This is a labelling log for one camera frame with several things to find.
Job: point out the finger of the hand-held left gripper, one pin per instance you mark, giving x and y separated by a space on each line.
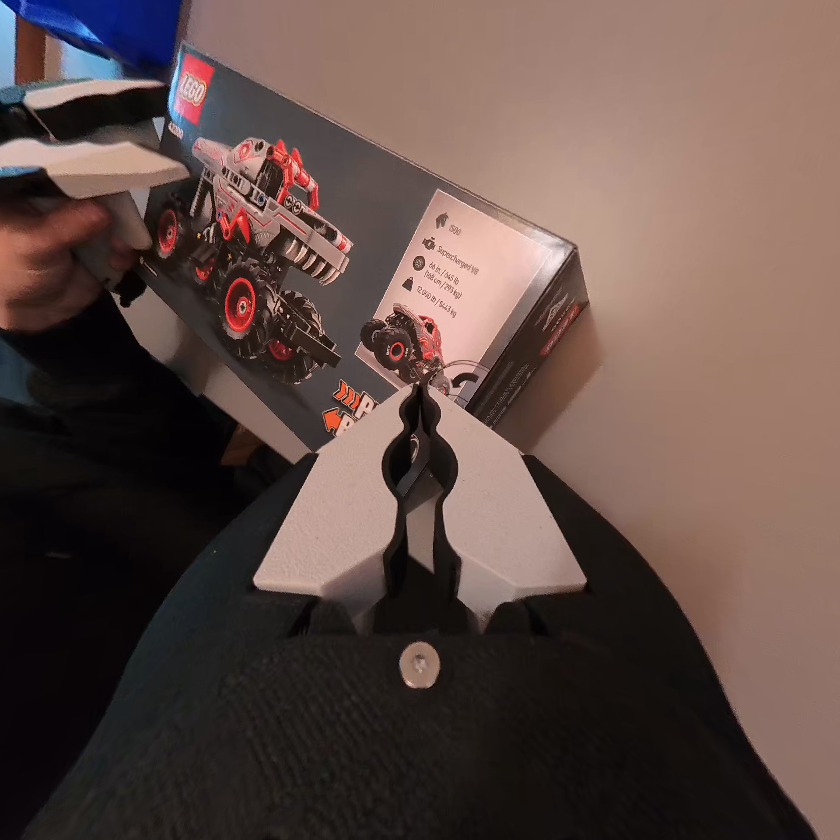
98 161
85 90

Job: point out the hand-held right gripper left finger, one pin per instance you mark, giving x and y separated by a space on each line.
315 525

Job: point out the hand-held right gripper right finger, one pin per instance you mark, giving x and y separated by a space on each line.
512 525

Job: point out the monster truck toy box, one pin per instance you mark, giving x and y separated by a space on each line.
394 216

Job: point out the person's left forearm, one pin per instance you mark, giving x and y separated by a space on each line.
131 367

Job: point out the person's left hand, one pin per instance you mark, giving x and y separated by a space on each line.
46 269

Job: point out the wooden post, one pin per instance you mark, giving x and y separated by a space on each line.
29 52

